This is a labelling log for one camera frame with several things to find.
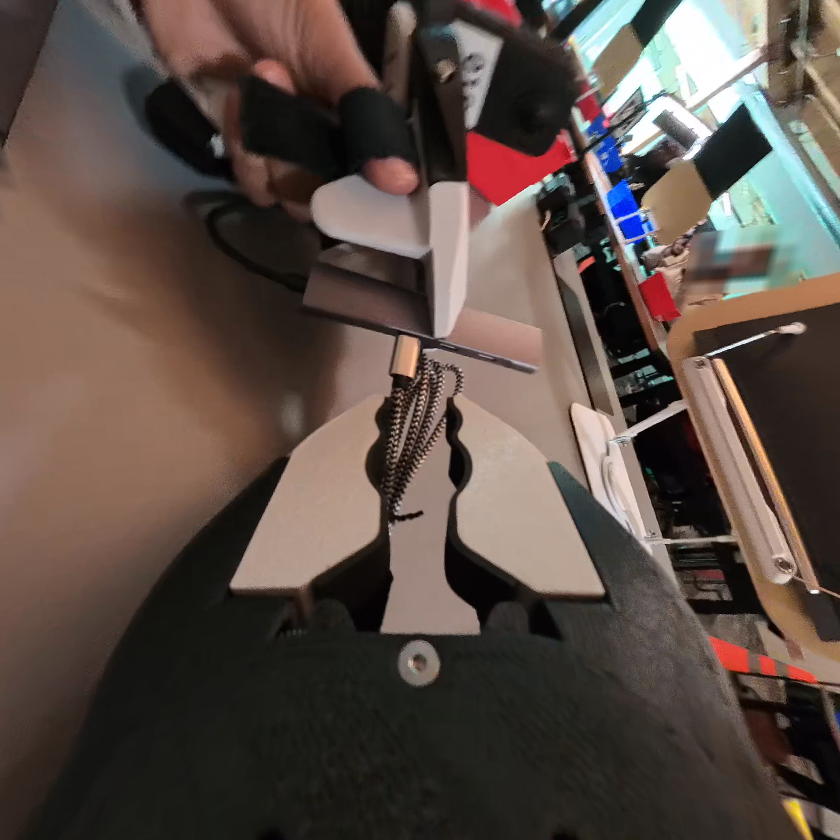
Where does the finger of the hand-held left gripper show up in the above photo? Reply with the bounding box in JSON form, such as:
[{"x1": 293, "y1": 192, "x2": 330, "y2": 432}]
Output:
[
  {"x1": 310, "y1": 176, "x2": 435, "y2": 261},
  {"x1": 425, "y1": 182, "x2": 472, "y2": 337}
]

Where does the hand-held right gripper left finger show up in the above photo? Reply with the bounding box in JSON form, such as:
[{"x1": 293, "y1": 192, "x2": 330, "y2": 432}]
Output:
[{"x1": 228, "y1": 394, "x2": 396, "y2": 598}]

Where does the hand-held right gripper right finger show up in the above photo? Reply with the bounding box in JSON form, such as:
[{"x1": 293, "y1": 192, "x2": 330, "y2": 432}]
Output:
[{"x1": 446, "y1": 395, "x2": 608, "y2": 601}]

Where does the slim grey usb hub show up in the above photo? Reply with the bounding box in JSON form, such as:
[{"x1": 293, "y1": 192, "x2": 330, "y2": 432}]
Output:
[{"x1": 301, "y1": 246, "x2": 546, "y2": 376}]

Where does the black white braided cable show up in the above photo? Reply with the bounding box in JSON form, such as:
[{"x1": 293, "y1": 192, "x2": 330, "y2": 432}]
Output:
[{"x1": 374, "y1": 333, "x2": 468, "y2": 526}]

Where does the thin black hub cable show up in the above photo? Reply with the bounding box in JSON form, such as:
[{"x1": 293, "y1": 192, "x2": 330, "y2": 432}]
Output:
[{"x1": 184, "y1": 187, "x2": 312, "y2": 293}]

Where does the black desk pad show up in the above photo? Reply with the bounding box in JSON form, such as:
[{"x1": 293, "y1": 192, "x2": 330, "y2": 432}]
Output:
[{"x1": 553, "y1": 266, "x2": 621, "y2": 417}]

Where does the person's left hand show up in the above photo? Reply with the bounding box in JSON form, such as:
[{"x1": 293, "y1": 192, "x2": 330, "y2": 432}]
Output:
[{"x1": 134, "y1": 0, "x2": 421, "y2": 211}]

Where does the red plastic bin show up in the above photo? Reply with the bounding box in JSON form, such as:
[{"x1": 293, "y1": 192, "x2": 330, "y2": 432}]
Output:
[{"x1": 465, "y1": 128, "x2": 577, "y2": 207}]

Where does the blue plastic bin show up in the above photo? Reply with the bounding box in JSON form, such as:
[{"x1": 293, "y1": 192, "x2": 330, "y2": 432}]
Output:
[
  {"x1": 607, "y1": 178, "x2": 657, "y2": 245},
  {"x1": 584, "y1": 118, "x2": 624, "y2": 173}
]

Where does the small red bin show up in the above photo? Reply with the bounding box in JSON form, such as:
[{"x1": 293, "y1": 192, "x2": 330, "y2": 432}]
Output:
[{"x1": 638, "y1": 271, "x2": 683, "y2": 322}]

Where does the black monitor pale frame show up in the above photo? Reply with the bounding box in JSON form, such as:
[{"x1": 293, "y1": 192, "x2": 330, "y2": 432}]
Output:
[{"x1": 668, "y1": 276, "x2": 840, "y2": 647}]

